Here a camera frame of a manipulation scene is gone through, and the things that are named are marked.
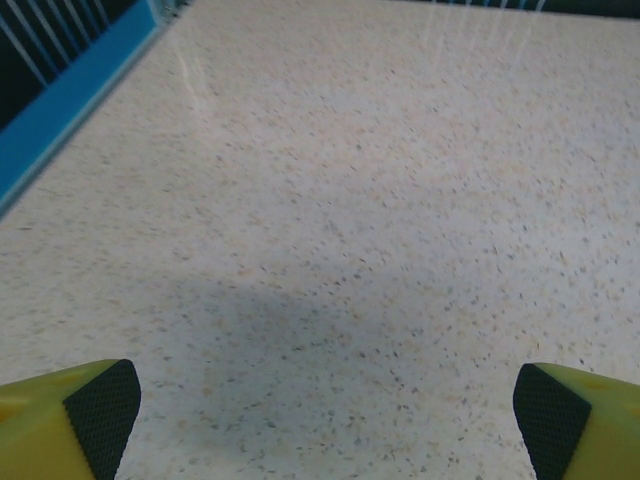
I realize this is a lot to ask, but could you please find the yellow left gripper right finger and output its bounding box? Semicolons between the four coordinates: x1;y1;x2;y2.
513;362;640;480

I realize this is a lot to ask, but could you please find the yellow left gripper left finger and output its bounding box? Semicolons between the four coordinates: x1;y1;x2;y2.
0;358;142;480

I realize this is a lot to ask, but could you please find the blue table edge strip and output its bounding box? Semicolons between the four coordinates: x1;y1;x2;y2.
0;0;162;217

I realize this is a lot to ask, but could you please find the blue printed enclosure panel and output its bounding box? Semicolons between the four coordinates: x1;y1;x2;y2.
0;0;139;132
387;0;640;20

